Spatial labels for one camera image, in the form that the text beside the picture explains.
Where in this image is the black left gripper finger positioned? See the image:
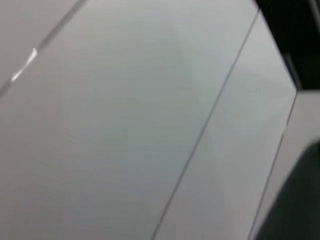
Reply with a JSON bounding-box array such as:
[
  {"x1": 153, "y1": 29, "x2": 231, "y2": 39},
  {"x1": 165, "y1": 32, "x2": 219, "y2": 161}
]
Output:
[
  {"x1": 254, "y1": 0, "x2": 320, "y2": 90},
  {"x1": 249, "y1": 139, "x2": 320, "y2": 240}
]

